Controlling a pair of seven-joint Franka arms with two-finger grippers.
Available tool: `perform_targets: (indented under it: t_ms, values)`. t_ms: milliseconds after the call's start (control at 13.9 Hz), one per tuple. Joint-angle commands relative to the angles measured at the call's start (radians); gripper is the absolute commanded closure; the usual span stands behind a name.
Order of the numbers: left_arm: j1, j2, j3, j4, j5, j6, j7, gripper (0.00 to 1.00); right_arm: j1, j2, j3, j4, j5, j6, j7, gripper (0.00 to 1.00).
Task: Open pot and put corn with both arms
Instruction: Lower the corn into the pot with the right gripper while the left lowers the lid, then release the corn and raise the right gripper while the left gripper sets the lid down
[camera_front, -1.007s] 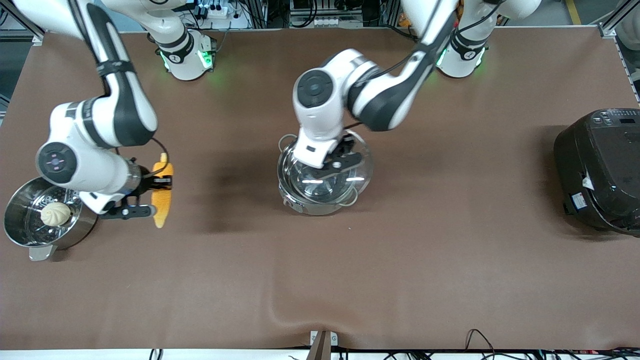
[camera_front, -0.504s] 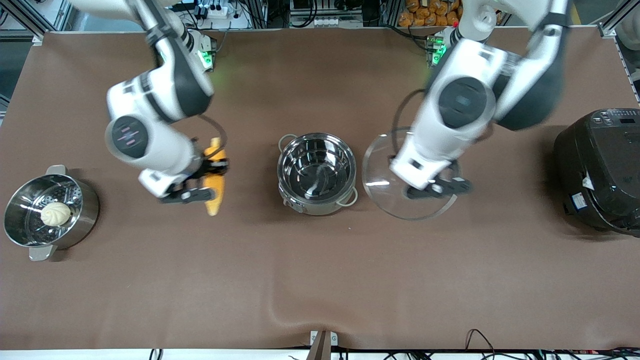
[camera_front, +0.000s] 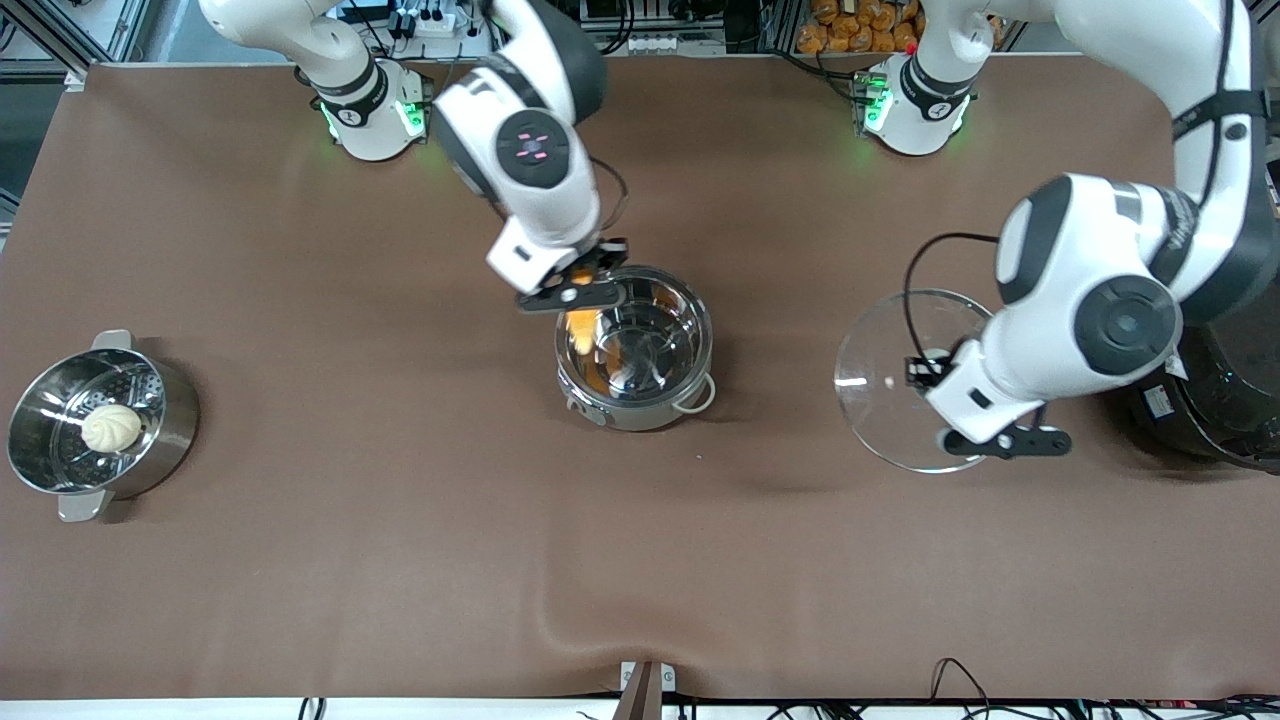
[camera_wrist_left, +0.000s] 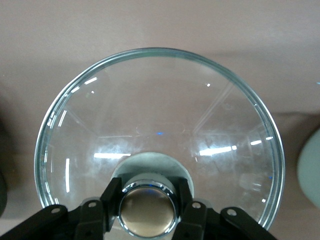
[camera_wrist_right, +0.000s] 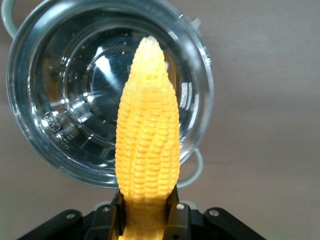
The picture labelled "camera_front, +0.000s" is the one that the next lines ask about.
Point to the white power strip with plugs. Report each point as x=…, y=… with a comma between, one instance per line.
x=420, y=20

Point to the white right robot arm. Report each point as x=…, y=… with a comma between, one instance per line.
x=540, y=190

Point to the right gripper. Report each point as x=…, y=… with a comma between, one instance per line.
x=607, y=253

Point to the pile of orange buns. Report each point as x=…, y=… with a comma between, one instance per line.
x=855, y=25

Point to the round glass pot lid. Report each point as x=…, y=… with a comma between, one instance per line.
x=880, y=330

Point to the black electric rice cooker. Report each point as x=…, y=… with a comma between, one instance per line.
x=1225, y=400

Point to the brown table cover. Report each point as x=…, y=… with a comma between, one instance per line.
x=400, y=560

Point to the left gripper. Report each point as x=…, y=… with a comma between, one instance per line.
x=921, y=372

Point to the aluminium frame profile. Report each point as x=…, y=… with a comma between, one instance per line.
x=60, y=35

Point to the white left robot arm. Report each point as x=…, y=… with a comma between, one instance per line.
x=1100, y=260

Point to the grey pot with steel interior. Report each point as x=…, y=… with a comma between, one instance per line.
x=640, y=410

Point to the white steamed bun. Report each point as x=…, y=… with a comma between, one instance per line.
x=111, y=428

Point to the stainless steel steamer pot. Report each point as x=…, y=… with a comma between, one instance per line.
x=170, y=430

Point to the metal table edge clamp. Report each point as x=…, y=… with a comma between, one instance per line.
x=645, y=690

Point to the orange corn cob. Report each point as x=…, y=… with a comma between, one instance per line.
x=582, y=326

